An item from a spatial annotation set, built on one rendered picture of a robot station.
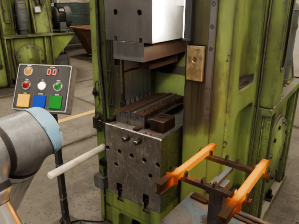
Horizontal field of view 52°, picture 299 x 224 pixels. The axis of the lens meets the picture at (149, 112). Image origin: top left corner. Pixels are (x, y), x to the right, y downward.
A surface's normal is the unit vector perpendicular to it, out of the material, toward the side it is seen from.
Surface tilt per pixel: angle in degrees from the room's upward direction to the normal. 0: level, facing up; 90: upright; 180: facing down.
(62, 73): 60
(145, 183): 90
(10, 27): 90
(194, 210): 0
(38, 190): 0
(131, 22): 90
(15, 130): 40
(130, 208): 90
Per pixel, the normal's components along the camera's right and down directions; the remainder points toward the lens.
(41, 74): -0.15, -0.18
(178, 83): -0.58, 0.28
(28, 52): 0.59, 0.22
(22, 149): 0.84, 0.02
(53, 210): 0.00, -0.94
